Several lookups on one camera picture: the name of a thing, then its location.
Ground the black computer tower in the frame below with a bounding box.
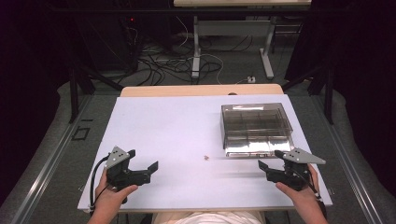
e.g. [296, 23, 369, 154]
[120, 14, 142, 73]

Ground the black metal stand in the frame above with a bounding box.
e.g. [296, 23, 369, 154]
[281, 62, 336, 126]
[66, 18, 125, 124]

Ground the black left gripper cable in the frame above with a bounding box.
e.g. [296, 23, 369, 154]
[89, 154, 110, 210]

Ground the person's left hand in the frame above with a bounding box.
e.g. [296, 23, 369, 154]
[93, 169, 139, 217]

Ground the tangle of black floor cables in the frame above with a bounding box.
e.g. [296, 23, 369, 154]
[120, 29, 254, 87]

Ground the metal floor rail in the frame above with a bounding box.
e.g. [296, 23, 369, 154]
[311, 94, 386, 224]
[10, 94, 94, 224]

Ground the white floor cable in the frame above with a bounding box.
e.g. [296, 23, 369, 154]
[174, 15, 250, 86]

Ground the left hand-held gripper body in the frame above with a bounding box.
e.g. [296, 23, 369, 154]
[105, 146, 152, 191]

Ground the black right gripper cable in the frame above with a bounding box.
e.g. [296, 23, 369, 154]
[298, 171, 321, 200]

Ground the black wrist strap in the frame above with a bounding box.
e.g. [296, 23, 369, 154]
[314, 192, 328, 218]

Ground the person's white shirt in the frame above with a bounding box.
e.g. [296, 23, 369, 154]
[152, 211, 266, 224]

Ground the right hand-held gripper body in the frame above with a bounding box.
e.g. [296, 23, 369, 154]
[266, 147, 327, 191]

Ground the white desk with metal legs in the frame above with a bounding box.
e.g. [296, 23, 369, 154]
[173, 0, 313, 80]

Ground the person's right hand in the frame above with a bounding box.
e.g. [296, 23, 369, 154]
[275, 164, 322, 217]

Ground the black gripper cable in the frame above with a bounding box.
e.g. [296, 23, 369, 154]
[298, 171, 321, 200]
[89, 154, 110, 210]

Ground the clear plastic compartment box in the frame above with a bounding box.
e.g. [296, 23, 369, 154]
[220, 103, 295, 159]

